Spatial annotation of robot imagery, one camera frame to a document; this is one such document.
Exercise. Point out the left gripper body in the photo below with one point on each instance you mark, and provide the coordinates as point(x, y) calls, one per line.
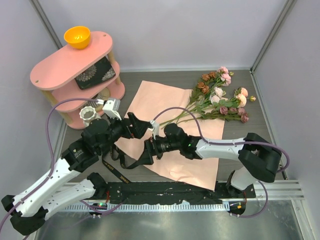
point(122, 130)

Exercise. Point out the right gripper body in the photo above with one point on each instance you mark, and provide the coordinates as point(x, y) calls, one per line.
point(161, 145)

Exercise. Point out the black ribbon gold lettering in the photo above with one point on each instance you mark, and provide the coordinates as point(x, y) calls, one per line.
point(117, 154)

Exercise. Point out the pink wrapping paper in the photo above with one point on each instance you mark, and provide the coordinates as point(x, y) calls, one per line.
point(162, 103)

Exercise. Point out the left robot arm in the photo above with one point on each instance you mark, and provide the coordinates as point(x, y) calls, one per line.
point(29, 210)

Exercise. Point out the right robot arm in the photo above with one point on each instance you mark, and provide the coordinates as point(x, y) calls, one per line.
point(259, 158)

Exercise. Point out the white ribbed vase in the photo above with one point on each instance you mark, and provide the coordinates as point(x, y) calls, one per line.
point(88, 114)

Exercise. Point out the round wooden disc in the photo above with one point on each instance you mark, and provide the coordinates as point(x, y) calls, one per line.
point(102, 95)

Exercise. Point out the black floral patterned tray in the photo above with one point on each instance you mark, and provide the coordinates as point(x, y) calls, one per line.
point(98, 73)

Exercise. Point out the pink three-tier shelf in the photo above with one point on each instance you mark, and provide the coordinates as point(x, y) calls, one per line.
point(55, 76)

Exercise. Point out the artificial flower bunch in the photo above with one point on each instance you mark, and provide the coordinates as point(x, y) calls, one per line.
point(208, 100)

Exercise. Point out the orange plastic bowl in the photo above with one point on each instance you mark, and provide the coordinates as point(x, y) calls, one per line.
point(78, 37)

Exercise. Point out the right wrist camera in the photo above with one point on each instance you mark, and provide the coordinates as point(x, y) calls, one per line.
point(155, 127)

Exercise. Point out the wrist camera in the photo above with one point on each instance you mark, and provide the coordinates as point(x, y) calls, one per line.
point(155, 127)
point(110, 107)

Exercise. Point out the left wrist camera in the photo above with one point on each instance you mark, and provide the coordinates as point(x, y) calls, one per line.
point(110, 107)

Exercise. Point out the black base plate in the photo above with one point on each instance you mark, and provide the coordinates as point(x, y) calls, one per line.
point(169, 193)

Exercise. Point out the white slotted cable duct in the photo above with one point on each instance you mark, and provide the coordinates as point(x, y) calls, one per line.
point(139, 208)

